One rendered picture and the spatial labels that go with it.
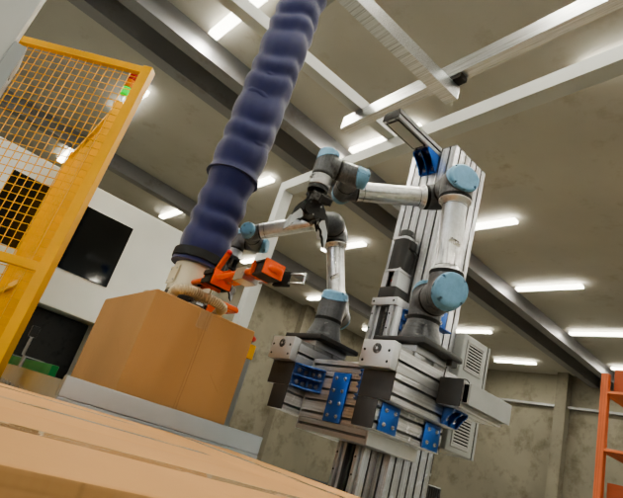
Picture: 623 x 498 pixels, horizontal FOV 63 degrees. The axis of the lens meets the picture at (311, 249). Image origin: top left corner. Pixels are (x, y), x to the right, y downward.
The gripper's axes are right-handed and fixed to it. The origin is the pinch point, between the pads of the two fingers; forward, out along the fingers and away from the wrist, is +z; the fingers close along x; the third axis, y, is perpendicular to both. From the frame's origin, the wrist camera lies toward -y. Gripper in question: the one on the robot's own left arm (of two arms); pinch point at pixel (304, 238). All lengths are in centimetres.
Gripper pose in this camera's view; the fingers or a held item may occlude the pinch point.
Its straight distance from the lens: 164.7
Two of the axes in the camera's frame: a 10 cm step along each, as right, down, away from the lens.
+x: -8.5, -4.0, -3.4
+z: -2.8, 8.9, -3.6
